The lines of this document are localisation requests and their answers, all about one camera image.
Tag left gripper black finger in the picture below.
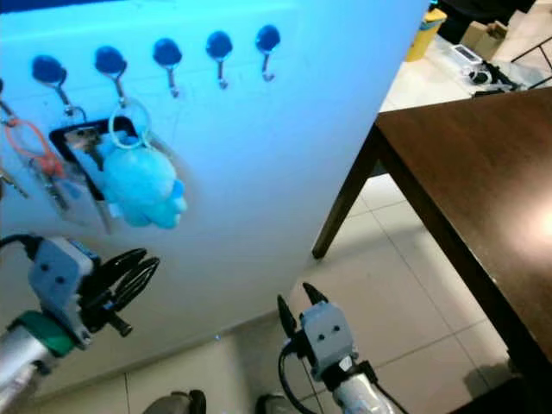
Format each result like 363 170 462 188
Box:
97 248 149 279
108 255 162 315

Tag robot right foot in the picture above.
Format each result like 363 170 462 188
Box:
254 394 303 414

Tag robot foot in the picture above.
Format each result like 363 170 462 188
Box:
254 394 303 414
142 390 208 414

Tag clear badge holder orange loop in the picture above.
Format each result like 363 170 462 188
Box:
3 116 104 234

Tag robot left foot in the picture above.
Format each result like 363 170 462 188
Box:
142 390 208 414

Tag dark brown wooden table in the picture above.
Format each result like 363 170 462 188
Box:
312 86 552 380

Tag white boxy device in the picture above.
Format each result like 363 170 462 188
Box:
448 43 488 85

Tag yellow bin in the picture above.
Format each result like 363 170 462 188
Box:
405 7 448 63

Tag brown cardboard box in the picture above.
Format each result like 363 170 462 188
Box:
459 19 510 60

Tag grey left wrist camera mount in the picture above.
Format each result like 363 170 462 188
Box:
28 237 100 350

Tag blue plush toy keychain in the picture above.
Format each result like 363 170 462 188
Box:
99 99 191 229

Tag key on wide black strap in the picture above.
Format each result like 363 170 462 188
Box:
49 116 139 182

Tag black cable tangle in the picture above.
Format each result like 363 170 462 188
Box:
470 67 537 97

